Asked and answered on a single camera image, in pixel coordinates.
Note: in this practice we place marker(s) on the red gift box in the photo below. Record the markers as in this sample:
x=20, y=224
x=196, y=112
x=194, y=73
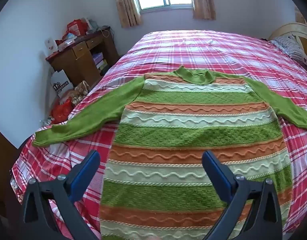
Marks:
x=77, y=27

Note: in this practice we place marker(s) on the beige patterned curtain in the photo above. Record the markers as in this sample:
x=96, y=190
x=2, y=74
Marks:
x=203, y=0
x=126, y=5

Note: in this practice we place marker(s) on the stack of purple boxes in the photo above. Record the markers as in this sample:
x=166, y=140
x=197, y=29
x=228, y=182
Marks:
x=99, y=60

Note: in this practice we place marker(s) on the white printed card box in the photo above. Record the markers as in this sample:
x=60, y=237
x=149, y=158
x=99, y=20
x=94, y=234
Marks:
x=51, y=46

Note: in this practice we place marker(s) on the beige patterned bag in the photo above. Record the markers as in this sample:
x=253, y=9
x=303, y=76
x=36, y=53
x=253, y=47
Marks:
x=81, y=91

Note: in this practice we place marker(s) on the brown wooden desk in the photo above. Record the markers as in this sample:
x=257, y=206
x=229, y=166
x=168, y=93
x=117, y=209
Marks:
x=78, y=62

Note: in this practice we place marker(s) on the floral pillow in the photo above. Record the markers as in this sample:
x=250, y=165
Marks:
x=291, y=46

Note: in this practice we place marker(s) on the green orange striped knit sweater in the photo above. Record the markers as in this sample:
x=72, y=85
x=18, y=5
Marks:
x=193, y=135

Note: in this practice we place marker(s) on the wooden headboard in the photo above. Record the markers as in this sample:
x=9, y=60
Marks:
x=303, y=30

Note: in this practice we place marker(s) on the red plastic bag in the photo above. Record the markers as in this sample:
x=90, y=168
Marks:
x=61, y=111

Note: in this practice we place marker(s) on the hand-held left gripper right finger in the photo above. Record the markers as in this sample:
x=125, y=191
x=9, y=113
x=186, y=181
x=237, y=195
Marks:
x=214, y=170

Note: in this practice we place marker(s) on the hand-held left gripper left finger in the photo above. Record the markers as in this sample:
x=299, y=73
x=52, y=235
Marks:
x=87, y=172

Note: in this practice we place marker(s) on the red plaid blanket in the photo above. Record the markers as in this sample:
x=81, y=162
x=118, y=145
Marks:
x=193, y=47

